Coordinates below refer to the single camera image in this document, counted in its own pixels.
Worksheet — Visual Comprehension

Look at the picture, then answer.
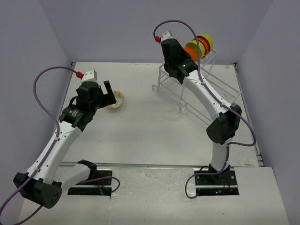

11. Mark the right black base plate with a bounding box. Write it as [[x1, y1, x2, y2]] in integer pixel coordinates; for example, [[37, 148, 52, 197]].
[[195, 170, 239, 196]]

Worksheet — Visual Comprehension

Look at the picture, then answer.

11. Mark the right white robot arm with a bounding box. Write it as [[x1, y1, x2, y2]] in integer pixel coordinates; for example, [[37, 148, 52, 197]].
[[161, 38, 242, 184]]

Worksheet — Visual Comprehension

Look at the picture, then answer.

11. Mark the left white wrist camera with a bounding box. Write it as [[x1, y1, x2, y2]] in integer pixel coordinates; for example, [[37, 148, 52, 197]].
[[81, 69, 98, 83]]

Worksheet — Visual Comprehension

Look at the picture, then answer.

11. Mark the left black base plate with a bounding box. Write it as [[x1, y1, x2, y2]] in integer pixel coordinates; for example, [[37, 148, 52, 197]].
[[67, 179, 112, 197]]

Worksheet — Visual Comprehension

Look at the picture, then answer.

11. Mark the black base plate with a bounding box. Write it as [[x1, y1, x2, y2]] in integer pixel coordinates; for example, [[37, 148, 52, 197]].
[[195, 170, 239, 196], [67, 179, 112, 197]]

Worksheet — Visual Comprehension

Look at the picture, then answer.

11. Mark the white wire dish rack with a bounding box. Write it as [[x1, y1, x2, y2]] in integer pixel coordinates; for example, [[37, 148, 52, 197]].
[[152, 49, 244, 126]]

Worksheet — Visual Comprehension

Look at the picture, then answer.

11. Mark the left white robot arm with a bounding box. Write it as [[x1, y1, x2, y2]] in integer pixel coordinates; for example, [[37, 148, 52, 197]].
[[14, 81, 116, 209]]

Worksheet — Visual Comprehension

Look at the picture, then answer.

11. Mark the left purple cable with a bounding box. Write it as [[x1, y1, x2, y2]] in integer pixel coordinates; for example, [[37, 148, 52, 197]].
[[0, 67, 84, 218]]

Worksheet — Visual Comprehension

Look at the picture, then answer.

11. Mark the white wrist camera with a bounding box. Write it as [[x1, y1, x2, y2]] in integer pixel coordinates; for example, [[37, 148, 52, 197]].
[[81, 69, 98, 83], [160, 30, 173, 43]]

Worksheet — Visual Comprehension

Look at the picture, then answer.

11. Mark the orange bowl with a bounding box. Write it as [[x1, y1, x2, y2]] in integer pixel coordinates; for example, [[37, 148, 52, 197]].
[[191, 36, 210, 58], [184, 47, 198, 62]]

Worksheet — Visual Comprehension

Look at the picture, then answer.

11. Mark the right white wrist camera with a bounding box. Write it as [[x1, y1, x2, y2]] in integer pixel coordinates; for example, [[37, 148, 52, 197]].
[[160, 30, 173, 43]]

